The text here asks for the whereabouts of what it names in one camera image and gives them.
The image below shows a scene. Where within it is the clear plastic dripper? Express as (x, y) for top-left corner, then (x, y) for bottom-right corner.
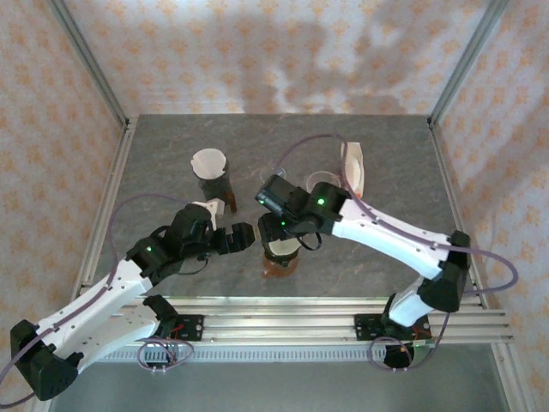
(305, 170), (344, 194)

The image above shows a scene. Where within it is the orange plastic dripper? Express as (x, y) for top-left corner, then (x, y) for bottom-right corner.
(261, 252), (301, 280)

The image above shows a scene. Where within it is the grey dripper with brown handle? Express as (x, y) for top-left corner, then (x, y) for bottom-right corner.
(197, 165), (238, 212)

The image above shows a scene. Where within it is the coffee filter packet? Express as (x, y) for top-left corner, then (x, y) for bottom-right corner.
(340, 140), (369, 198)

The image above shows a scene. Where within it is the grey metal panel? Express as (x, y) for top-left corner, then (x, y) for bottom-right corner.
(42, 360), (514, 412)

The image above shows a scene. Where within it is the small green circuit board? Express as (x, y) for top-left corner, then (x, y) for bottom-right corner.
(410, 338), (437, 358)

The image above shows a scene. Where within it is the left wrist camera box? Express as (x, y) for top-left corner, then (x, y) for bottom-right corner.
(190, 197), (226, 228)

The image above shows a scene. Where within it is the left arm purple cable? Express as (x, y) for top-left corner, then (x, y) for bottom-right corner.
(0, 192), (196, 407)

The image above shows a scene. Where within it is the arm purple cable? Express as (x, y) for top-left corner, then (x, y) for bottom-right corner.
(274, 133), (518, 373)
(0, 192), (196, 407)

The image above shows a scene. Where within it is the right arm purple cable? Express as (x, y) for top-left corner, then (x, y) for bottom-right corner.
(274, 133), (518, 373)

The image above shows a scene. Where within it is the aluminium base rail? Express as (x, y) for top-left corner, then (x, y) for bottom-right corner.
(45, 294), (516, 348)

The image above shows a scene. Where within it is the aluminium table side rail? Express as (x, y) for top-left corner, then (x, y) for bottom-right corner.
(75, 116), (139, 297)
(428, 124), (490, 310)

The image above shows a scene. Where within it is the white slotted cable duct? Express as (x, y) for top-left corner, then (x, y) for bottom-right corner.
(98, 345), (494, 365)

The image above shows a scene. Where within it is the aluminium frame post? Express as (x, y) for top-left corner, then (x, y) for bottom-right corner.
(45, 0), (132, 130)
(427, 0), (511, 130)

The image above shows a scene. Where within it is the aluminium frame leg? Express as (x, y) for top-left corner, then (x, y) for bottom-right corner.
(491, 342), (531, 412)

